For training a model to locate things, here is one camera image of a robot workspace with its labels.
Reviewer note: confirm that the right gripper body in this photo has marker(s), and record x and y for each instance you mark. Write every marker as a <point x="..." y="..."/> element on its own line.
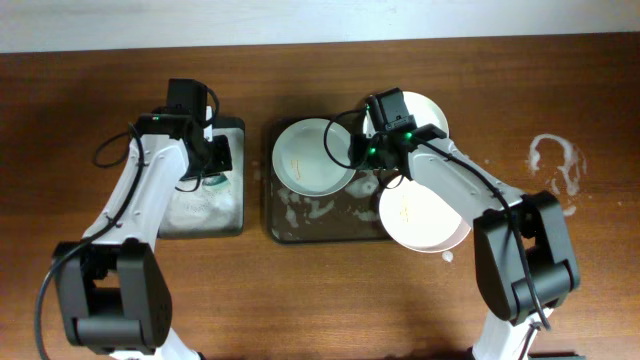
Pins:
<point x="360" y="151"/>

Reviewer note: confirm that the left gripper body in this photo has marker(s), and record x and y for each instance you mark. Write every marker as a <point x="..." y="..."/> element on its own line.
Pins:
<point x="218" y="157"/>

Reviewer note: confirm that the green yellow sponge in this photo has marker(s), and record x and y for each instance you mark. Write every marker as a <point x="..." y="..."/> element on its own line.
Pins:
<point x="215" y="180"/>

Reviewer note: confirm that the cream plate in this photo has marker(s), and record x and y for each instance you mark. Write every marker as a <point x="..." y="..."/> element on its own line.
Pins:
<point x="425" y="107"/>

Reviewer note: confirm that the pale blue plate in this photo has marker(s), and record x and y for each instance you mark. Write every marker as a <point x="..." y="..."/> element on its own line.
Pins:
<point x="302" y="164"/>

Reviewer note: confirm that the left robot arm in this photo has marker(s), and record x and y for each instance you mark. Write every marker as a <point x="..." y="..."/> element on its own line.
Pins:
<point x="111" y="292"/>

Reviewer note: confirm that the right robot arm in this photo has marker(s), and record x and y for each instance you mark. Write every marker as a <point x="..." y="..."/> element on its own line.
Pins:
<point x="525" y="263"/>

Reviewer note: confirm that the black soapy water tray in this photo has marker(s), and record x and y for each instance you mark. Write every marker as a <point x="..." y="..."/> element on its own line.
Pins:
<point x="196" y="211"/>

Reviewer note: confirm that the dark brown serving tray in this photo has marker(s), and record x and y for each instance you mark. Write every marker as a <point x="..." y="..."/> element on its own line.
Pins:
<point x="346" y="216"/>

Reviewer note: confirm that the white plate lower right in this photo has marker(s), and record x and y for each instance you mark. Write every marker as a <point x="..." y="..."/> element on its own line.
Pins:
<point x="418" y="219"/>

